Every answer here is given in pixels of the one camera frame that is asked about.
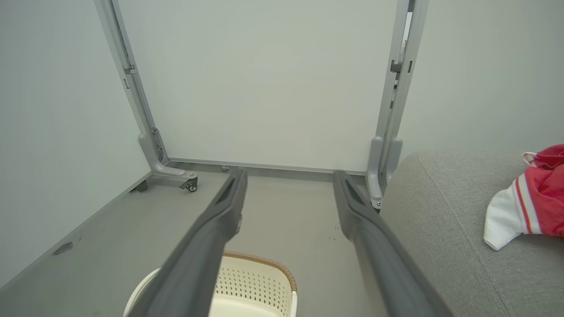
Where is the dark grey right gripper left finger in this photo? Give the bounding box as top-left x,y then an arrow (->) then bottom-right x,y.
128,169 -> 248,317

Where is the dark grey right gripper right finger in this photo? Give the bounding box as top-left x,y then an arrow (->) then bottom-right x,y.
333,170 -> 454,317

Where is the beige perforated plastic laundry basket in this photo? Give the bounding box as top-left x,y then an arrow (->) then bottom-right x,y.
123,251 -> 298,317

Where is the red white striped track jacket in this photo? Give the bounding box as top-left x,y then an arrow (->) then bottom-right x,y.
483,158 -> 564,251

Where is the white partition panel grey frame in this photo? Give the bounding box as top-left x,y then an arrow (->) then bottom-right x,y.
94,0 -> 430,210
397,0 -> 564,161
0,0 -> 152,293

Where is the grey fabric sofa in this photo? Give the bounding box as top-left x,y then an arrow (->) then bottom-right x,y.
379,147 -> 564,317

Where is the red mesh garment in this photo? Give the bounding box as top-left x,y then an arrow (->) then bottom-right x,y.
522,144 -> 564,170

